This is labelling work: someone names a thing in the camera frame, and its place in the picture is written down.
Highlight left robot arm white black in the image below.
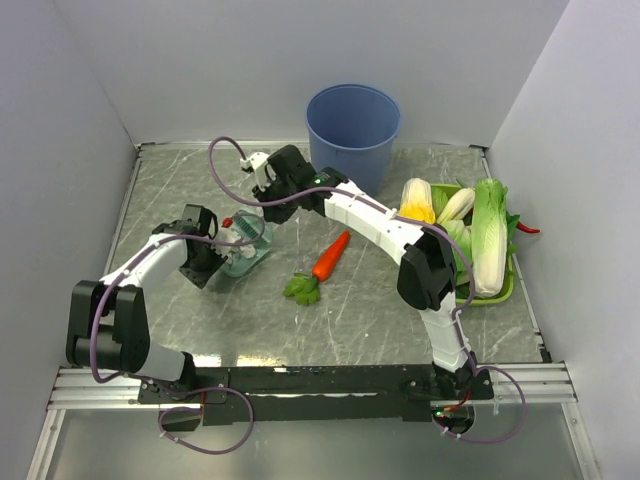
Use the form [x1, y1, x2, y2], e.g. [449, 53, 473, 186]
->
[66, 204, 226, 402]

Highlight yellow white toy corn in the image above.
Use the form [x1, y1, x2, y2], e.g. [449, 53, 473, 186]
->
[398, 178, 436, 224]

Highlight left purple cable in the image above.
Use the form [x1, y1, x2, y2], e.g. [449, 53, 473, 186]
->
[89, 211, 267, 455]

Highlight aluminium frame rail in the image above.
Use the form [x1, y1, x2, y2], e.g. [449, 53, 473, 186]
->
[47, 363, 577, 411]

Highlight green leafy toy vegetables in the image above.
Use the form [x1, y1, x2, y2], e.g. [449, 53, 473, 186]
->
[431, 185, 476, 291]

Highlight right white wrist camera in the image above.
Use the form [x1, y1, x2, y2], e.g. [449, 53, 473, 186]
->
[240, 152, 272, 191]

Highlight blue plastic bucket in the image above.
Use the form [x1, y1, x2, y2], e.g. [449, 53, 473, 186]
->
[305, 84, 402, 196]

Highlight green toy cabbage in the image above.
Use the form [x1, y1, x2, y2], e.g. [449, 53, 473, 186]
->
[471, 178, 509, 298]

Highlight green plastic tray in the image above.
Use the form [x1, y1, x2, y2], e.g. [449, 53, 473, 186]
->
[432, 179, 520, 304]

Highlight red toy chili pepper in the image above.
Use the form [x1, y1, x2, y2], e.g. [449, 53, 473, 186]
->
[516, 221, 540, 235]

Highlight teal hand brush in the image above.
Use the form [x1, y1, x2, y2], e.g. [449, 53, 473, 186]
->
[232, 209, 266, 241]

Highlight white paper scrap near bucket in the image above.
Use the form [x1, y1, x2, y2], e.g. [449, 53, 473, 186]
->
[224, 241, 258, 262]

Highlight orange toy carrot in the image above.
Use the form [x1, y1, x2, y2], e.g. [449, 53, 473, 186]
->
[283, 231, 351, 306]

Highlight teal dustpan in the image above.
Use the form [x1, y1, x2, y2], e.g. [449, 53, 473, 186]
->
[219, 215, 273, 278]

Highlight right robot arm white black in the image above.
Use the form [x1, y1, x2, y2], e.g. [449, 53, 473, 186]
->
[245, 145, 472, 399]

